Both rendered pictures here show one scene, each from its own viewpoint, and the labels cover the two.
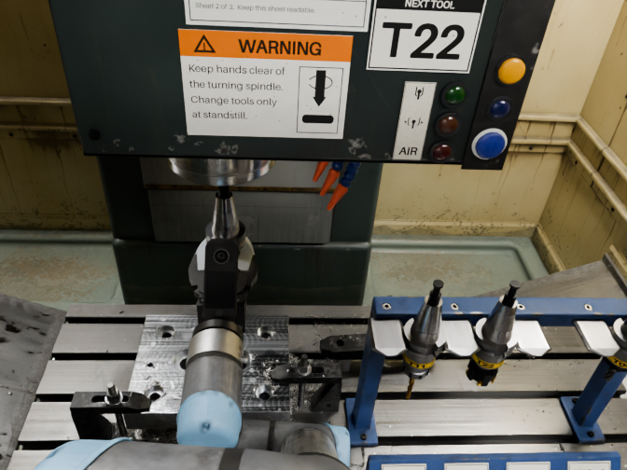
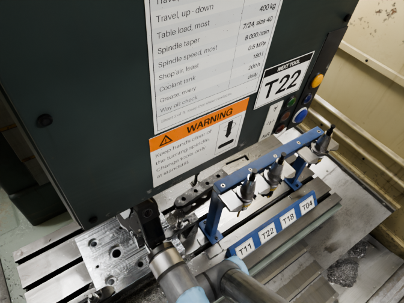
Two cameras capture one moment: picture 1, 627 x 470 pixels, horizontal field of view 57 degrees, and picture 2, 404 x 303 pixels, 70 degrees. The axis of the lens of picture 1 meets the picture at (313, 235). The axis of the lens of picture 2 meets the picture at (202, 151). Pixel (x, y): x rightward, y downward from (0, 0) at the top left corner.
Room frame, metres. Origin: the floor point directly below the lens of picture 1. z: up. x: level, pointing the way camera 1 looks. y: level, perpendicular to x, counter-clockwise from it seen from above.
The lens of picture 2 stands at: (0.28, 0.20, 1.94)
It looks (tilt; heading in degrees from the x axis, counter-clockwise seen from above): 50 degrees down; 326
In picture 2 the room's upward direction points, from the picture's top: 7 degrees clockwise
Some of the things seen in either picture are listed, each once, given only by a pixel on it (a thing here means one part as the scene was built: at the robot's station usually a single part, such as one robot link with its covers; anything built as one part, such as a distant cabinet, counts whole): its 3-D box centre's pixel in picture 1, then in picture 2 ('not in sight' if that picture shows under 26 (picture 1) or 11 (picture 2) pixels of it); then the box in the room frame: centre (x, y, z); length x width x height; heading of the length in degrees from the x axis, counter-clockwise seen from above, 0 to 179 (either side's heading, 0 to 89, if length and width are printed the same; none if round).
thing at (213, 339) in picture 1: (217, 354); (167, 261); (0.50, 0.12, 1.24); 0.08 x 0.05 x 0.08; 95
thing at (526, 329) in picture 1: (529, 338); (285, 169); (0.60, -0.34, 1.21); 0.07 x 0.05 x 0.01; 5
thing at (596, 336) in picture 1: (597, 338); (308, 156); (0.61, -0.45, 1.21); 0.07 x 0.05 x 0.01; 5
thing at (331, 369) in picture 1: (306, 381); (181, 228); (0.66, -0.01, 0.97); 0.13 x 0.03 x 0.15; 95
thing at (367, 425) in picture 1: (369, 375); (214, 213); (0.63, -0.12, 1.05); 0.10 x 0.05 x 0.30; 5
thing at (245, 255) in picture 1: (245, 265); not in sight; (0.68, 0.11, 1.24); 0.09 x 0.03 x 0.06; 172
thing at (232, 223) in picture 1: (224, 212); not in sight; (0.70, 0.14, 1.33); 0.04 x 0.04 x 0.07
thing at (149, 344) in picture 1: (214, 367); (130, 246); (0.68, 0.17, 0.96); 0.29 x 0.23 x 0.05; 95
